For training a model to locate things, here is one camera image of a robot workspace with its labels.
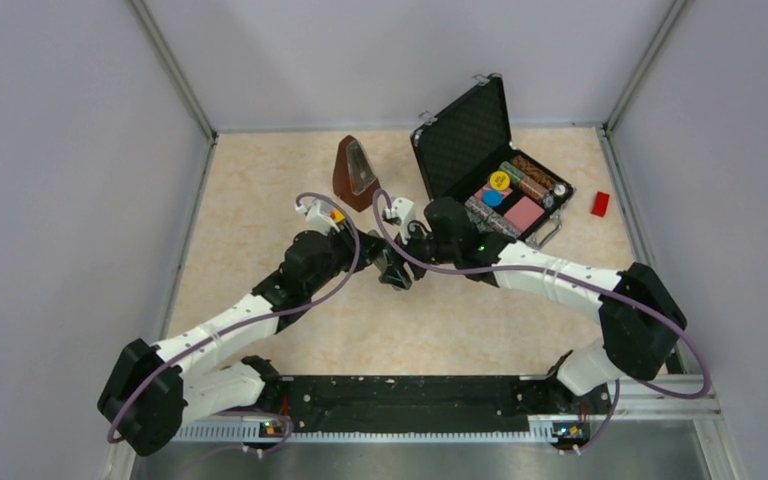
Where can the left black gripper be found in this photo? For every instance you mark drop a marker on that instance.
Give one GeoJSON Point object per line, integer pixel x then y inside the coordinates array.
{"type": "Point", "coordinates": [370, 247]}

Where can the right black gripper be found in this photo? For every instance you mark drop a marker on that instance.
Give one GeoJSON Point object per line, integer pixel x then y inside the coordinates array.
{"type": "Point", "coordinates": [396, 272]}

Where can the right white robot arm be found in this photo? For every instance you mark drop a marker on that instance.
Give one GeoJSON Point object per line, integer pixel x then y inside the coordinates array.
{"type": "Point", "coordinates": [639, 321]}

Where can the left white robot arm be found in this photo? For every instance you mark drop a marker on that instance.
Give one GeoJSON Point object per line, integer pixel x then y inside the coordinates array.
{"type": "Point", "coordinates": [154, 389]}

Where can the brown metronome with clear cover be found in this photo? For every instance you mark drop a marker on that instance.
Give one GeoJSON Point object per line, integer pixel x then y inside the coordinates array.
{"type": "Point", "coordinates": [354, 180]}

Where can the blue poker chip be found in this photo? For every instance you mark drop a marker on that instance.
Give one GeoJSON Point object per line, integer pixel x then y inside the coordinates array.
{"type": "Point", "coordinates": [492, 198]}

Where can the yellow big blind chip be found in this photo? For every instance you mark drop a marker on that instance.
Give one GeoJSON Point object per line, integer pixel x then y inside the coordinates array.
{"type": "Point", "coordinates": [499, 180]}

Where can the black poker chip case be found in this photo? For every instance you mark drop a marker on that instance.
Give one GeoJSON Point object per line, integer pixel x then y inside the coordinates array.
{"type": "Point", "coordinates": [458, 148]}

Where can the red playing card deck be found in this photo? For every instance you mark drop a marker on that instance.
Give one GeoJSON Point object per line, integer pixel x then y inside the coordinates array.
{"type": "Point", "coordinates": [524, 213]}

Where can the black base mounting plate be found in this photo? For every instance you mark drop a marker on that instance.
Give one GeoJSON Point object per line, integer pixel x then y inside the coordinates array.
{"type": "Point", "coordinates": [424, 404]}

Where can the red toy block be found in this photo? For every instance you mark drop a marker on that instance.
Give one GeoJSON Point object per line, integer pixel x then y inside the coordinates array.
{"type": "Point", "coordinates": [600, 205]}

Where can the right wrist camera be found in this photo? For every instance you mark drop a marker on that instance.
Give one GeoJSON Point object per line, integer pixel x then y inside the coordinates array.
{"type": "Point", "coordinates": [401, 212]}

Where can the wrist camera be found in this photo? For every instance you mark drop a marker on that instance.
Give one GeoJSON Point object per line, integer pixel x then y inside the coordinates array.
{"type": "Point", "coordinates": [401, 212]}
{"type": "Point", "coordinates": [317, 216]}

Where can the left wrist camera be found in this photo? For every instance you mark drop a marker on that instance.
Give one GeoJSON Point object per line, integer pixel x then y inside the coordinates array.
{"type": "Point", "coordinates": [317, 216]}

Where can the aluminium frame rail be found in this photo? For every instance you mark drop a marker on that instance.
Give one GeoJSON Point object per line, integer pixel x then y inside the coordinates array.
{"type": "Point", "coordinates": [670, 398]}

